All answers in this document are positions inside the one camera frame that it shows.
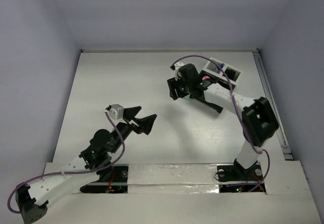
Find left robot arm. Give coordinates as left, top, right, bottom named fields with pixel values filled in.
left=13, top=104, right=157, bottom=223

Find black slotted organizer box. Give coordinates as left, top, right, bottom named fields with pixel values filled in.
left=190, top=71, right=235, bottom=114

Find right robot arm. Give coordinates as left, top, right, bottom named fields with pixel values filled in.
left=167, top=62, right=279, bottom=180

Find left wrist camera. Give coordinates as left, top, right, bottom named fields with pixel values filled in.
left=104, top=104, right=124, bottom=121

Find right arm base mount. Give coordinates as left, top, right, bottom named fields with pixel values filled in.
left=214, top=160, right=266, bottom=193

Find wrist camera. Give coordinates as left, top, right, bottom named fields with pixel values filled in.
left=104, top=104, right=124, bottom=121
left=170, top=61, right=184, bottom=80

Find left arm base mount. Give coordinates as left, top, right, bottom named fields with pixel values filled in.
left=80, top=164, right=129, bottom=194

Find blue cap black highlighter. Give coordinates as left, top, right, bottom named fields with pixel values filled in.
left=218, top=63, right=224, bottom=70

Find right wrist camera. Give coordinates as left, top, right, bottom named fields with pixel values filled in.
left=170, top=61, right=184, bottom=80

